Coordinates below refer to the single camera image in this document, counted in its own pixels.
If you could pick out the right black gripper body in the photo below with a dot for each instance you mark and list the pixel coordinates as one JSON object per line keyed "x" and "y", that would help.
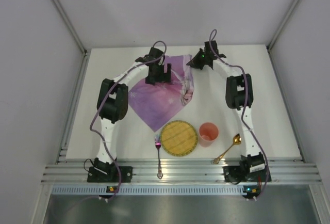
{"x": 200, "y": 62}

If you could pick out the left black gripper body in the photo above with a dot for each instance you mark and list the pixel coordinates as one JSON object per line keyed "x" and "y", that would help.
{"x": 158, "y": 78}

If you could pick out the purple princess placemat cloth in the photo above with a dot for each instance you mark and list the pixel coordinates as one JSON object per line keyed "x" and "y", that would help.
{"x": 157, "y": 104}

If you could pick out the iridescent rainbow fork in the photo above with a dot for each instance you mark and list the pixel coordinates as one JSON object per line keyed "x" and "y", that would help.
{"x": 158, "y": 146}

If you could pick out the round woven bamboo plate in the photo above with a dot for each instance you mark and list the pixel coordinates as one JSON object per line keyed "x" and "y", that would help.
{"x": 178, "y": 138}

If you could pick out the pink plastic cup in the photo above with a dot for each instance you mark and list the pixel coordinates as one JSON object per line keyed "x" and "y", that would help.
{"x": 208, "y": 133}

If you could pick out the gold spoon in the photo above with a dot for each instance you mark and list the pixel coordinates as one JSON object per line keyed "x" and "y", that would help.
{"x": 236, "y": 141}

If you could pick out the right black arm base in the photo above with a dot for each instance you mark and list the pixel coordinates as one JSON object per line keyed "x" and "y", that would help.
{"x": 235, "y": 175}

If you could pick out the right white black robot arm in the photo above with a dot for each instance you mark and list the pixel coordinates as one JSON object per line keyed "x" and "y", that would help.
{"x": 239, "y": 98}

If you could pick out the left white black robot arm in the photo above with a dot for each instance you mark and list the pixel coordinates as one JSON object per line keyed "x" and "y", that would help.
{"x": 112, "y": 103}

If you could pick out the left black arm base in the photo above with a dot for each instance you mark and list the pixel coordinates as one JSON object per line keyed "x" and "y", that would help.
{"x": 96, "y": 175}

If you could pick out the perforated white cable duct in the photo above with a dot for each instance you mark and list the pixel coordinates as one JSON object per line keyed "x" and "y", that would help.
{"x": 156, "y": 190}

